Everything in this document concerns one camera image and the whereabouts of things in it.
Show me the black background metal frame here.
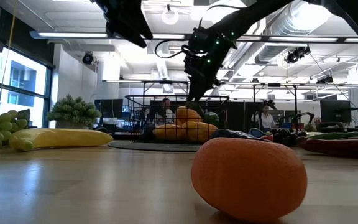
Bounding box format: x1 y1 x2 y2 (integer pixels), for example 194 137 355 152
142 79 298 113

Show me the orange tangerine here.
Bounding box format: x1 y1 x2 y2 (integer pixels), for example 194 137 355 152
191 137 308 222

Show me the large yellow banana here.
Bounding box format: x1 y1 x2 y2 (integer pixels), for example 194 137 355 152
9 128 114 152

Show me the red-brown long pepper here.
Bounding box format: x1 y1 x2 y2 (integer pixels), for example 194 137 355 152
296 136 358 160

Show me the long ceiling light strip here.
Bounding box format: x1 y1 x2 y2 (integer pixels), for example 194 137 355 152
29 30 358 44

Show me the blue rounded object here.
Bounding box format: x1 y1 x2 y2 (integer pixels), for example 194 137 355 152
249 127 265 138

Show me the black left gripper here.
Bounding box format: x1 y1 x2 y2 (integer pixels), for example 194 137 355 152
91 0 154 49

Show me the grey round woven mat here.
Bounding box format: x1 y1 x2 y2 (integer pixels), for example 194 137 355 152
108 140 203 152

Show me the person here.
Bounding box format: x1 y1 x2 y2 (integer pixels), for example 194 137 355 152
250 99 277 130
152 97 175 125

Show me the long purple eggplant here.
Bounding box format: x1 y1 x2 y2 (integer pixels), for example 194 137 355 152
211 129 272 143

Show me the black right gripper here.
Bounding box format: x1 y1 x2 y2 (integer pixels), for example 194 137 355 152
181 26 239 103

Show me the silver ceiling air duct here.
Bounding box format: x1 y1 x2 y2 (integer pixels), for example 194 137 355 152
255 0 334 65

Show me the black ceiling spotlight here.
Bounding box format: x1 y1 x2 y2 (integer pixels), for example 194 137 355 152
317 74 334 85
284 45 311 65
81 51 94 65

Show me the black computer monitor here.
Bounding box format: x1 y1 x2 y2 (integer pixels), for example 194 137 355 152
94 98 124 119
319 99 352 124

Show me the green cucumber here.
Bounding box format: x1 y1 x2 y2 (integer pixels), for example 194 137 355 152
308 131 358 141

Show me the black grape bunch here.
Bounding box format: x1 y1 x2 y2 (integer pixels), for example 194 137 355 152
270 128 307 147

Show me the orange mango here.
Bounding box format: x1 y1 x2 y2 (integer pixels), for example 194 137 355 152
175 106 203 126
154 124 186 141
181 121 219 142

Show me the large window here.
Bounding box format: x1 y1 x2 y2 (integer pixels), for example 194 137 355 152
0 46 54 128

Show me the round white ceiling lamp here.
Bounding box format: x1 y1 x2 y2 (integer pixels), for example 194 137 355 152
162 4 180 26

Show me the green lime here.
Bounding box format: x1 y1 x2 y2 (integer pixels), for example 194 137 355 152
203 111 221 126

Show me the light green broccoli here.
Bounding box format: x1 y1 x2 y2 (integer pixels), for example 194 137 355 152
47 94 102 130

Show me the black wire basket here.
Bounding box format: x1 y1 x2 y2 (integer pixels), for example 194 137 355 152
124 95 230 143

